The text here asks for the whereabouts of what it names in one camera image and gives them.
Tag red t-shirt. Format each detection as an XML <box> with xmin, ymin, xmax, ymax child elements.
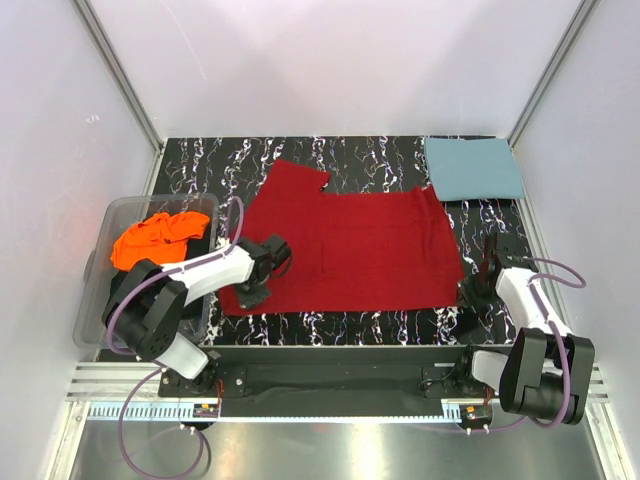
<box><xmin>242</xmin><ymin>160</ymin><xmax>464</xmax><ymax>314</ymax></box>

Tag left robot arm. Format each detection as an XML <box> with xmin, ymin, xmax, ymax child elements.
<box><xmin>103</xmin><ymin>235</ymin><xmax>292</xmax><ymax>396</ymax></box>

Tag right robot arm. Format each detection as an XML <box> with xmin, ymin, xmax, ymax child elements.
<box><xmin>453</xmin><ymin>233</ymin><xmax>595</xmax><ymax>428</ymax></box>

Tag folded blue t-shirt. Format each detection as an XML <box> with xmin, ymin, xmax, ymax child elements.
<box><xmin>424</xmin><ymin>137</ymin><xmax>524</xmax><ymax>202</ymax></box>

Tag orange t-shirt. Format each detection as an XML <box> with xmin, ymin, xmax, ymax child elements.
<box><xmin>110</xmin><ymin>211</ymin><xmax>210</xmax><ymax>271</ymax></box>

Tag black t-shirt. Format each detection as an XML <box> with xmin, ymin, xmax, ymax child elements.
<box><xmin>108</xmin><ymin>270</ymin><xmax>128</xmax><ymax>300</ymax></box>

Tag right small circuit board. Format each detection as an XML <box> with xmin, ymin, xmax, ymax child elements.
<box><xmin>461</xmin><ymin>404</ymin><xmax>493</xmax><ymax>424</ymax></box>

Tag small circuit board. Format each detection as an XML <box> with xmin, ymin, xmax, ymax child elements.
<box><xmin>193</xmin><ymin>403</ymin><xmax>220</xmax><ymax>418</ymax></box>
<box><xmin>461</xmin><ymin>404</ymin><xmax>493</xmax><ymax>424</ymax></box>

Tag left small circuit board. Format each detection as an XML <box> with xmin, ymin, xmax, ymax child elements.
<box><xmin>193</xmin><ymin>403</ymin><xmax>220</xmax><ymax>418</ymax></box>

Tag clear plastic bin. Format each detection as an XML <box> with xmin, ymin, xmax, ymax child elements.
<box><xmin>73</xmin><ymin>193</ymin><xmax>218</xmax><ymax>349</ymax></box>

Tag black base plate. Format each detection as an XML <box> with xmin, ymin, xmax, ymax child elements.
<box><xmin>159</xmin><ymin>346</ymin><xmax>498</xmax><ymax>413</ymax></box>

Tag grey slotted cable duct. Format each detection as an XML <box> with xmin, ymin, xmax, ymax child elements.
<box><xmin>88</xmin><ymin>401</ymin><xmax>462</xmax><ymax>424</ymax></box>

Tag right aluminium frame post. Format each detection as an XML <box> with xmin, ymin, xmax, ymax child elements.
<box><xmin>507</xmin><ymin>0</ymin><xmax>600</xmax><ymax>148</ymax></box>

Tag aluminium frame post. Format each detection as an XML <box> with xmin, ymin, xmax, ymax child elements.
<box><xmin>507</xmin><ymin>0</ymin><xmax>600</xmax><ymax>148</ymax></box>
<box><xmin>72</xmin><ymin>0</ymin><xmax>165</xmax><ymax>151</ymax></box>

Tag left aluminium frame post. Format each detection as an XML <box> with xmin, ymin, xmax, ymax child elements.
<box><xmin>72</xmin><ymin>0</ymin><xmax>165</xmax><ymax>151</ymax></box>

